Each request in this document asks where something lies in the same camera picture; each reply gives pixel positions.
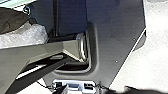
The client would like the round silver base bolt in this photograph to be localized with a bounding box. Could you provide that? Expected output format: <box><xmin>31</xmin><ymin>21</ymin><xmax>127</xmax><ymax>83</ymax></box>
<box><xmin>22</xmin><ymin>5</ymin><xmax>32</xmax><ymax>16</ymax></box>

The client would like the small white cable box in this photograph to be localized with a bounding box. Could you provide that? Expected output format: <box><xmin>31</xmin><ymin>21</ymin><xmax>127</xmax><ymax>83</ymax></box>
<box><xmin>52</xmin><ymin>79</ymin><xmax>101</xmax><ymax>94</ymax></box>

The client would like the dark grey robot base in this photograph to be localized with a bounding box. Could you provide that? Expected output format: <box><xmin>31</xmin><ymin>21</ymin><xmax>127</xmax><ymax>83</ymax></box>
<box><xmin>23</xmin><ymin>0</ymin><xmax>148</xmax><ymax>93</ymax></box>

